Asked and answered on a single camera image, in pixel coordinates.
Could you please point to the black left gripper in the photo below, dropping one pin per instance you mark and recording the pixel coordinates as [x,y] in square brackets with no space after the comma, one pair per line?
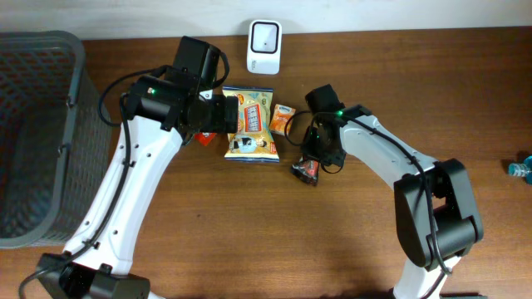
[229,113]

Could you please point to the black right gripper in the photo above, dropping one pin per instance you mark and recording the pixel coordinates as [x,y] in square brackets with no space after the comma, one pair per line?
[317,155]

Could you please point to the black red snack packet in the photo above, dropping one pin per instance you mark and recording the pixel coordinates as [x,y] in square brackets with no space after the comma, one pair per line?
[307,170]

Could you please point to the orange tissue pack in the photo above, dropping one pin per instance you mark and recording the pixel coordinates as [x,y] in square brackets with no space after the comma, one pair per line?
[279,123]

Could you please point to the red snack bag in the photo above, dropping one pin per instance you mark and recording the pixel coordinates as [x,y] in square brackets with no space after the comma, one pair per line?
[205,138]

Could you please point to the yellow wet wipes pack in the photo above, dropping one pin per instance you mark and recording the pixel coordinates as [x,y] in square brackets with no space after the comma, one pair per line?
[253,141]

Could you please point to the teal mouthwash bottle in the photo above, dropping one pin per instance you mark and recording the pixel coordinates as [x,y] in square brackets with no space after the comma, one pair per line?
[521,170]

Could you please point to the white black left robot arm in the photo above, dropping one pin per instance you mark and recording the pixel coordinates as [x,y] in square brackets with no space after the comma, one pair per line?
[160,113]

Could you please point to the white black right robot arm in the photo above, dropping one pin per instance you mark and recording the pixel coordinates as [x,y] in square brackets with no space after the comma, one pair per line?
[437,218]

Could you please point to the grey plastic mesh basket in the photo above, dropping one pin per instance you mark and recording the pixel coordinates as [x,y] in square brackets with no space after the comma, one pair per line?
[54,147]

